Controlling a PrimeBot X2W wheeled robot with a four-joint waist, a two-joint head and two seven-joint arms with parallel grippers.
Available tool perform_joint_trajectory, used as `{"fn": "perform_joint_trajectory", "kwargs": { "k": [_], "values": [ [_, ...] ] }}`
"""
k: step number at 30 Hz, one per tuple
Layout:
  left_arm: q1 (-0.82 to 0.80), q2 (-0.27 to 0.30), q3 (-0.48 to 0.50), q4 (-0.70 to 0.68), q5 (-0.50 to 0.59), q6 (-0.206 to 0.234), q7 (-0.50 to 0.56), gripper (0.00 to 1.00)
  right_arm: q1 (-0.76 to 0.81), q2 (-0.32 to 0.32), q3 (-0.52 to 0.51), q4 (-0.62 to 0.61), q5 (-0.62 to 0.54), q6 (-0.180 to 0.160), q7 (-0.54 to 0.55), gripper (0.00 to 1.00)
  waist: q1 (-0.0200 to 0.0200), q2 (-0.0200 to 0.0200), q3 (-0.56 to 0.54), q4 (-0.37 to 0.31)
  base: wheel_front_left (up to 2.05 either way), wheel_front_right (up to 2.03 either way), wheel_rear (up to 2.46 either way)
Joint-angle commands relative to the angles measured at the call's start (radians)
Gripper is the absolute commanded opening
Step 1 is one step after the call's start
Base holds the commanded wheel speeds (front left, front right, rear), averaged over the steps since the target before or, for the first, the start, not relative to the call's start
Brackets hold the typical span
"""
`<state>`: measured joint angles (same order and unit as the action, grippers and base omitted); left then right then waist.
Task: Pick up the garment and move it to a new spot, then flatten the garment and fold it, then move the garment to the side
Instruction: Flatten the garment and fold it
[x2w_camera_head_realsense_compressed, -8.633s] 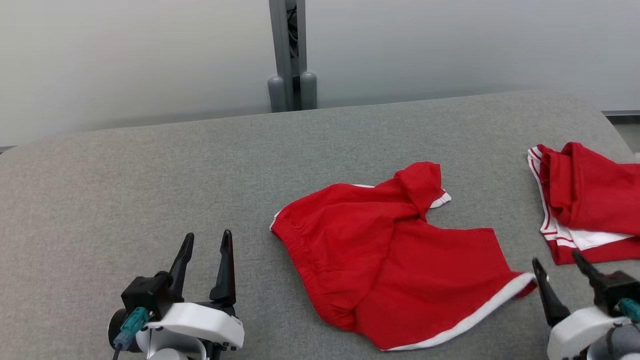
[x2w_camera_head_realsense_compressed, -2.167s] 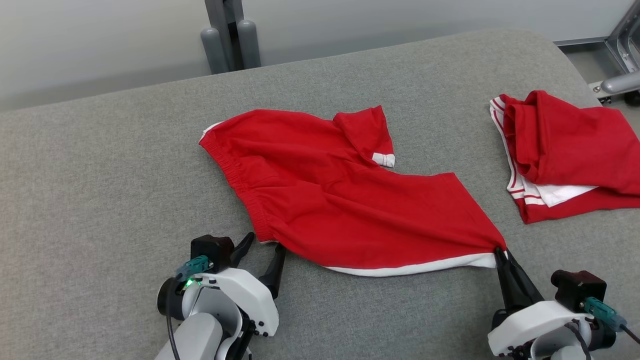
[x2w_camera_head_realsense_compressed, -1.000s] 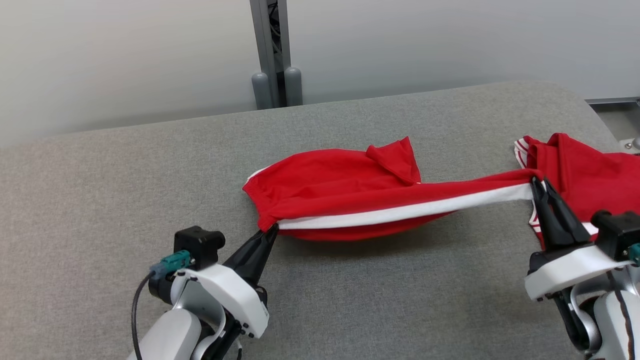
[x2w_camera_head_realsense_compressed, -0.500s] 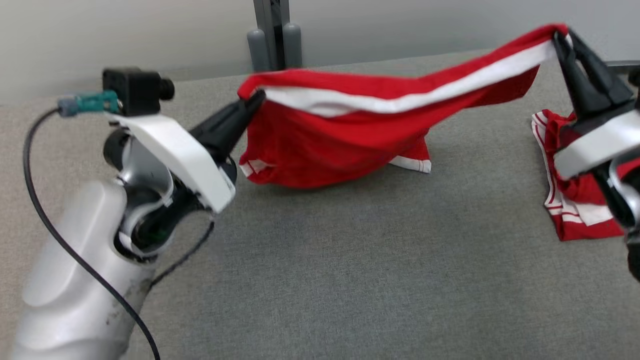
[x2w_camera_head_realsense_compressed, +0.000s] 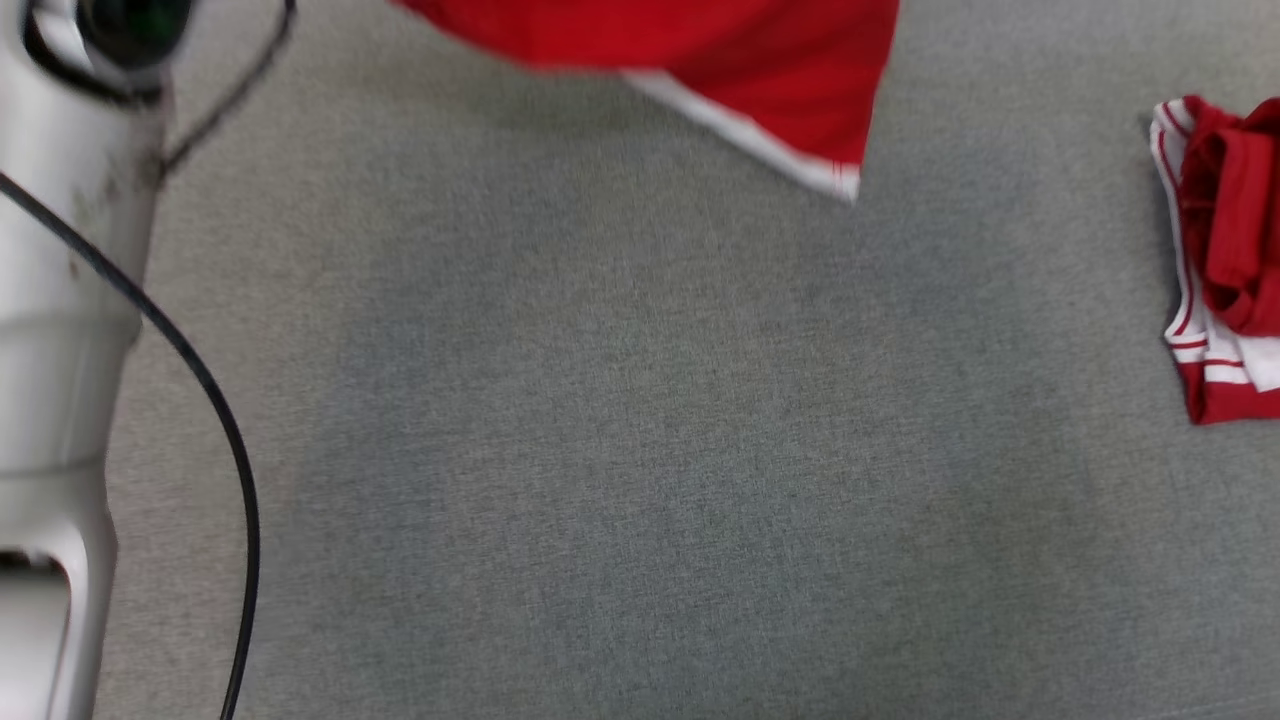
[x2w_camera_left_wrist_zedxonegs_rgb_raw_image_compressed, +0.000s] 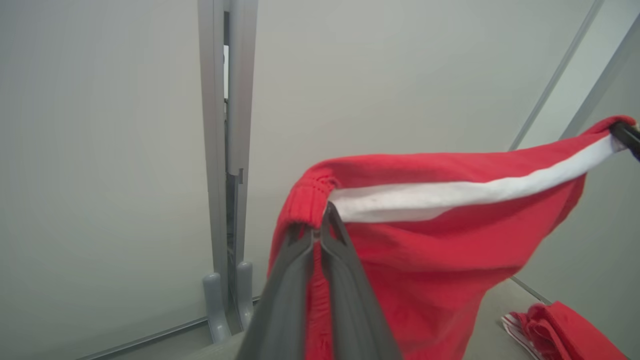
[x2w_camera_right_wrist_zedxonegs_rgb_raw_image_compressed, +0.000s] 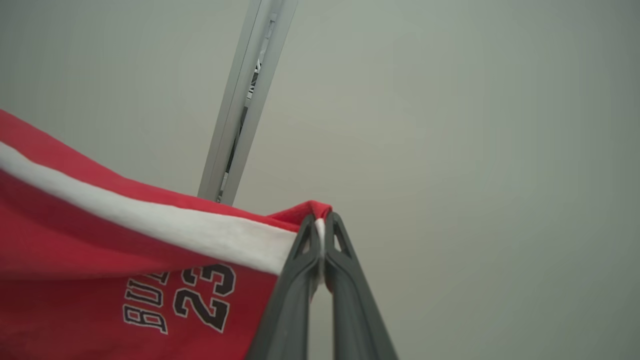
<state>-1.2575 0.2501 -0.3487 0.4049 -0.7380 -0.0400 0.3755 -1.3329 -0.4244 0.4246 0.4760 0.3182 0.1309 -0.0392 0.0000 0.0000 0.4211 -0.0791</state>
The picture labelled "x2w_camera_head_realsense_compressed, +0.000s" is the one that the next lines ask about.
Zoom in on red shorts with white bands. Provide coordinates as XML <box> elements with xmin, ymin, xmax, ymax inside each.
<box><xmin>388</xmin><ymin>0</ymin><xmax>901</xmax><ymax>204</ymax></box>

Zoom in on red basketball jersey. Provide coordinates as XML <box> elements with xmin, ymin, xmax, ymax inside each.
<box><xmin>1148</xmin><ymin>95</ymin><xmax>1280</xmax><ymax>427</ymax></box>

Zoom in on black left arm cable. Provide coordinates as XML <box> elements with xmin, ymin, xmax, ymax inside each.
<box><xmin>160</xmin><ymin>0</ymin><xmax>298</xmax><ymax>176</ymax></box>
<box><xmin>0</xmin><ymin>172</ymin><xmax>263</xmax><ymax>720</ymax></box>

